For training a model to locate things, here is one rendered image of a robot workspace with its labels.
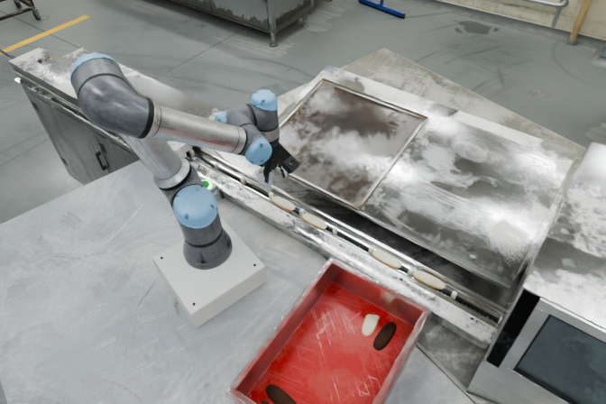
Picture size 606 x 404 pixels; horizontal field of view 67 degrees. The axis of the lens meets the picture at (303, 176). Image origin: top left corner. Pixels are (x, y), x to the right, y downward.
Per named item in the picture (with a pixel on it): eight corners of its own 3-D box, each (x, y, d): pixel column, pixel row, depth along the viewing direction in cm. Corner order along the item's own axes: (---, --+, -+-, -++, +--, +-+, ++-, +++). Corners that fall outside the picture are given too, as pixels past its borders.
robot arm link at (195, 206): (189, 252, 131) (179, 220, 122) (175, 221, 140) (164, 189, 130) (228, 234, 135) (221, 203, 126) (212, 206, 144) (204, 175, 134)
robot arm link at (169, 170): (183, 224, 140) (65, 93, 99) (169, 194, 150) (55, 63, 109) (216, 202, 142) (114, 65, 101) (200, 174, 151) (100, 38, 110)
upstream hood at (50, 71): (14, 73, 237) (7, 59, 231) (47, 59, 247) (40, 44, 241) (176, 167, 180) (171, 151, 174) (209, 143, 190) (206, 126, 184)
